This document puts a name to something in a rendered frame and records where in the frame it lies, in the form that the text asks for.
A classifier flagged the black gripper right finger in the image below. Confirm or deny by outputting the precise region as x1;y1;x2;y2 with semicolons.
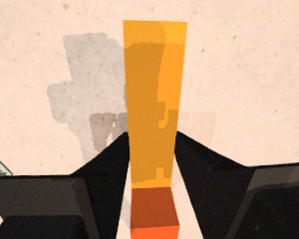
174;130;299;239

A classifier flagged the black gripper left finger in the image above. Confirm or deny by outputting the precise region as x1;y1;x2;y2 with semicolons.
0;131;130;239

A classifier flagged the orange long bar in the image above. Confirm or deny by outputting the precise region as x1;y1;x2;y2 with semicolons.
123;20;187;239

